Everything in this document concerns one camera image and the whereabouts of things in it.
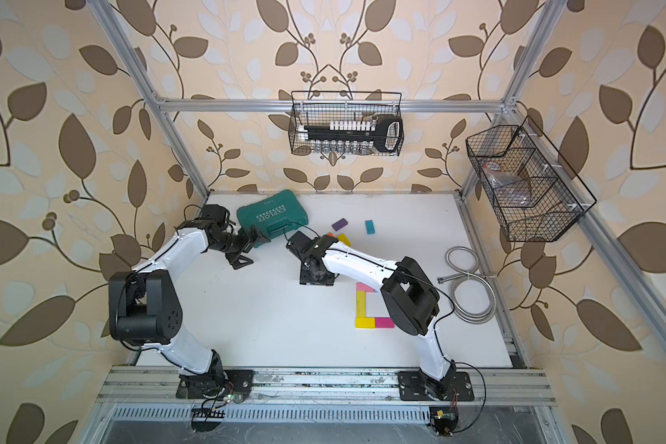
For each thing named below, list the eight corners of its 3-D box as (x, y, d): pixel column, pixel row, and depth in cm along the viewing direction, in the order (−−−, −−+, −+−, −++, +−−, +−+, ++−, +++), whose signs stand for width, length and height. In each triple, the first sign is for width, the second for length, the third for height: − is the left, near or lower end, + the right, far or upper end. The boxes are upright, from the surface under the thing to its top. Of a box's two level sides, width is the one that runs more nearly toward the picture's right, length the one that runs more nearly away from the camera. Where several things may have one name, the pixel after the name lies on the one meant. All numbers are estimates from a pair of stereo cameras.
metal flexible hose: (448, 323, 87) (453, 319, 84) (430, 250, 105) (433, 243, 102) (505, 323, 87) (511, 319, 84) (477, 250, 105) (481, 243, 102)
